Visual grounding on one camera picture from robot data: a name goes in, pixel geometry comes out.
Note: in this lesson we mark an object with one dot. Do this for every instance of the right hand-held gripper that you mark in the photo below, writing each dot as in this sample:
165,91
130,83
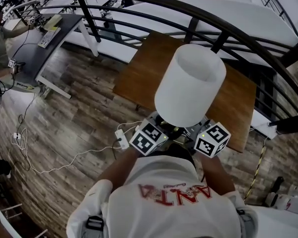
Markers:
212,140

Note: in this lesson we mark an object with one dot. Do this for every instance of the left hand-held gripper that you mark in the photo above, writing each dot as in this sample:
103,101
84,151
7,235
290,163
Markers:
145,140

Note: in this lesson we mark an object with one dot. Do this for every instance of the white table lamp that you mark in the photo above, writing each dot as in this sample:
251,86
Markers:
186,88

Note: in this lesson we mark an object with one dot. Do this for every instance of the person's left forearm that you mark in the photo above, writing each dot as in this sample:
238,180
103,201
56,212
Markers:
120,166

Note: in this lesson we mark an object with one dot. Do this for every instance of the person's right forearm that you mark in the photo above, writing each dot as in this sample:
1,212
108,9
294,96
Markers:
217,175

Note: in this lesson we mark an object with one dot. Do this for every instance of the dark desk with white legs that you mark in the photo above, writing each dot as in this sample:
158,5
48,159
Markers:
34,48

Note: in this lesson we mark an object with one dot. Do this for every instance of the white power strip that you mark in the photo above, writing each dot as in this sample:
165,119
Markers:
121,139

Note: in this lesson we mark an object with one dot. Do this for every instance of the person's black trousers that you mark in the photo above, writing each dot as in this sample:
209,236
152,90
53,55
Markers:
175,155

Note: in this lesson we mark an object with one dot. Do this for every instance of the yellow black striped tape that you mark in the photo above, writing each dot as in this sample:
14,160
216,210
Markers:
258,165

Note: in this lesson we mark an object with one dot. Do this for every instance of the person's white printed t-shirt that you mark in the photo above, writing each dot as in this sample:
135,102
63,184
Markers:
169,214

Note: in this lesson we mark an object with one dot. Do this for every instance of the white bags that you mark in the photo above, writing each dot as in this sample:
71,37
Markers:
288,199

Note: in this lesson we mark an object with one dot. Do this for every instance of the white table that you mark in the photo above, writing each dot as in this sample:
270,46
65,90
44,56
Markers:
283,224

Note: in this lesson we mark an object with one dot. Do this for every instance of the small white plug adapter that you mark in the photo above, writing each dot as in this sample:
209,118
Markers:
16,136

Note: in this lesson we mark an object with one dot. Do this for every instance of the yellowish book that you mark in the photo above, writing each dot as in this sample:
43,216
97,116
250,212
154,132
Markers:
52,22

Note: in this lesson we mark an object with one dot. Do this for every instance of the short black railing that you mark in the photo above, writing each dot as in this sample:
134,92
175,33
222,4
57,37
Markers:
275,1

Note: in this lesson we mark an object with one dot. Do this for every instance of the white stool frame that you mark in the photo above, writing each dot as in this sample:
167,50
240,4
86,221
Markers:
7,222

